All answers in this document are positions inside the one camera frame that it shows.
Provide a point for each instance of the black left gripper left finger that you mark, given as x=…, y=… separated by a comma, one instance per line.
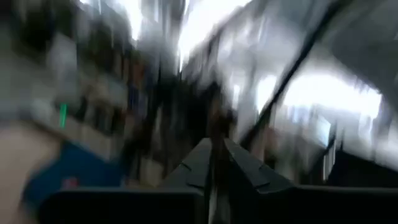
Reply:
x=186, y=202

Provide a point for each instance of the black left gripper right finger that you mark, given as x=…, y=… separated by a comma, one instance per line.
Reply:
x=280, y=205

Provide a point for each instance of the blue plastic bin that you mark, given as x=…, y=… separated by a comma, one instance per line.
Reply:
x=81, y=165

